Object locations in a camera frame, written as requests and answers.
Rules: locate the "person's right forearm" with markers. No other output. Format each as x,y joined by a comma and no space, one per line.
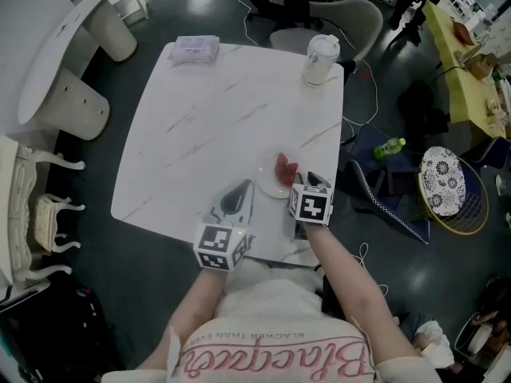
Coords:
351,289

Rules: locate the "black and white patterned cushion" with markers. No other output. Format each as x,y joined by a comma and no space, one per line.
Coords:
443,180

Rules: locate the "black bag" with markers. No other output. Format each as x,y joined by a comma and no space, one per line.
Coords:
56,333

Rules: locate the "green drink bottle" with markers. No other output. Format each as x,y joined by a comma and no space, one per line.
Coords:
389,148

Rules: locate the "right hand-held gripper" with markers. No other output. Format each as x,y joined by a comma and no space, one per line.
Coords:
311,206

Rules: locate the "white curved table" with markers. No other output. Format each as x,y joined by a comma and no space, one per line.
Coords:
60,54

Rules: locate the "clear bottle with white lid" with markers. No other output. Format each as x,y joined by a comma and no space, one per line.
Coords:
321,60

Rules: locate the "brown dish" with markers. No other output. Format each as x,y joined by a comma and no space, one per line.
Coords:
463,32

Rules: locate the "white round table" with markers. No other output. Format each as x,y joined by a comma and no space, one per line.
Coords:
219,134

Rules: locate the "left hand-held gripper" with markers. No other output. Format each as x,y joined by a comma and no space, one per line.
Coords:
217,243

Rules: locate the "white crumpled bag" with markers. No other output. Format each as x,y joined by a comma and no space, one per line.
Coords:
433,341

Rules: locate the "dark blue chair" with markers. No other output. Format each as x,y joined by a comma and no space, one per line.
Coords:
383,198

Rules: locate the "person's left forearm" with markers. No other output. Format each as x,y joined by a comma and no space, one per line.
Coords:
187,313

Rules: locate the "white carved dressing table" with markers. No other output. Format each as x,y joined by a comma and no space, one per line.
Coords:
16,214

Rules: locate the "grey shell chair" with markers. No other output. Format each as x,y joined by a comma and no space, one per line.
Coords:
351,18

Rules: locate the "white shirt with pink print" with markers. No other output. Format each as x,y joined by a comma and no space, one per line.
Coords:
275,317

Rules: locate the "yellow table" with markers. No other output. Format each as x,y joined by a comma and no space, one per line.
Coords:
463,86

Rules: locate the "black backpack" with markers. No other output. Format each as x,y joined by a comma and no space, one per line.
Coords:
419,110

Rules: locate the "wooden box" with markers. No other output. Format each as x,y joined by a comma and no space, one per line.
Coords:
480,66

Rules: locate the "white carved stool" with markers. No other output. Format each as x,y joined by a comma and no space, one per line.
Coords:
50,222

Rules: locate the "purple tissue pack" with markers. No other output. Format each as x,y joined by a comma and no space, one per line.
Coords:
193,48

